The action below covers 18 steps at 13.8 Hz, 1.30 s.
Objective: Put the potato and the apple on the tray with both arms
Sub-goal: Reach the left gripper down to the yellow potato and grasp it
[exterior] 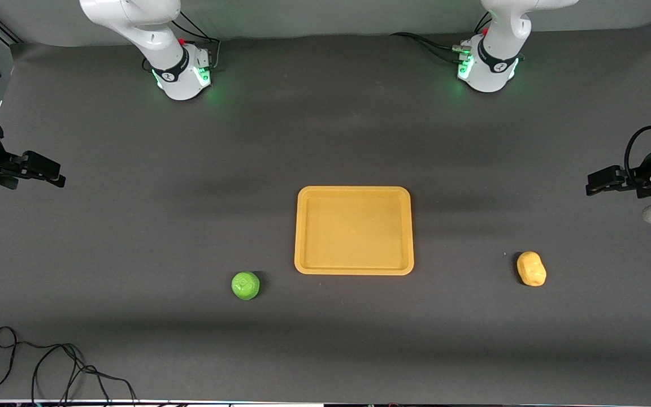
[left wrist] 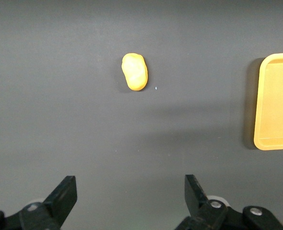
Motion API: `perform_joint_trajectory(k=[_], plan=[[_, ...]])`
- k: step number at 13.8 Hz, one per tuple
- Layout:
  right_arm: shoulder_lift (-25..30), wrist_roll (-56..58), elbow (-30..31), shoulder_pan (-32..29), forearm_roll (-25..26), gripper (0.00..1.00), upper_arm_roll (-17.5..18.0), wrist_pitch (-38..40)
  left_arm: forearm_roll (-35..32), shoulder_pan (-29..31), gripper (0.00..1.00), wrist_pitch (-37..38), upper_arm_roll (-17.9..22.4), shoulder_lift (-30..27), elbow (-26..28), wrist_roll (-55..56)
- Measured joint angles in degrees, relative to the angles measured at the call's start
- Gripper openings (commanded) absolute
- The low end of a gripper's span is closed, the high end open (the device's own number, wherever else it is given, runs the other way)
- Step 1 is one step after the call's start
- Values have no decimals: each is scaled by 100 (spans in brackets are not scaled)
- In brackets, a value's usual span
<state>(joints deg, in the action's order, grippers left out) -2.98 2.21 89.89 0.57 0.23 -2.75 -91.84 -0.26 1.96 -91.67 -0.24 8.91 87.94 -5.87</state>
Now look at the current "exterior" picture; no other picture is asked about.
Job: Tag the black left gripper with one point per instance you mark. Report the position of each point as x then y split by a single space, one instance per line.
634 183

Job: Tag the yellow toy potato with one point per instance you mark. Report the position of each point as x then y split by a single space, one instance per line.
531 269

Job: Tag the green toy apple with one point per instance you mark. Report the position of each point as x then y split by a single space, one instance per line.
245 286

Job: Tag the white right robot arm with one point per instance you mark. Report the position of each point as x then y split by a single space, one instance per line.
133 22

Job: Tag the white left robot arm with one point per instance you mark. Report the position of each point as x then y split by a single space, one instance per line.
495 62

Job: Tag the yellow plastic tray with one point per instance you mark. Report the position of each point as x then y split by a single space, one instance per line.
354 232

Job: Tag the aluminium frame rail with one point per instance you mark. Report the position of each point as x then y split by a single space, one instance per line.
9 33

